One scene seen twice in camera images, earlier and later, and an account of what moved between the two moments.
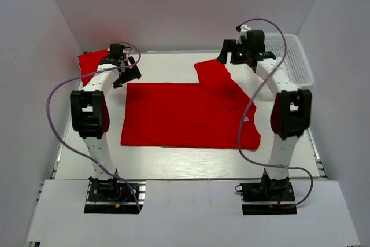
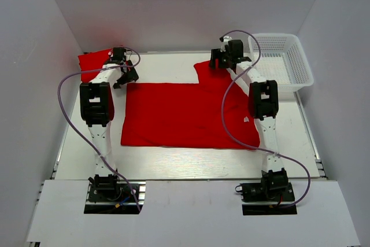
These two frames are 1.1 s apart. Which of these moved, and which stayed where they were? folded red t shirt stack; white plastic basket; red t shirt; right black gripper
Moved: right black gripper
Stayed: red t shirt; white plastic basket; folded red t shirt stack
